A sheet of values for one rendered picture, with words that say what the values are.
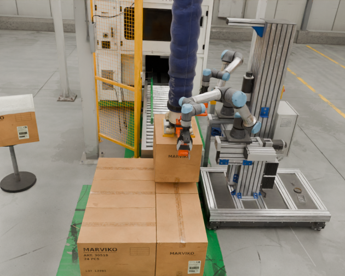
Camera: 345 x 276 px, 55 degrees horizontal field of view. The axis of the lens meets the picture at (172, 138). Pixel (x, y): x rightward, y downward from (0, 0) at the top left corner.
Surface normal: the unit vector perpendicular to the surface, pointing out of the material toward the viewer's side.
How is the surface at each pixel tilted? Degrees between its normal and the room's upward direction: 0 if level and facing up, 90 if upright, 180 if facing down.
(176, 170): 91
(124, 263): 90
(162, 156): 91
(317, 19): 90
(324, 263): 0
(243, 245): 0
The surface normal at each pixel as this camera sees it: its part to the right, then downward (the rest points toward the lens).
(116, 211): 0.06, -0.87
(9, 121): 0.40, 0.46
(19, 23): 0.05, 0.48
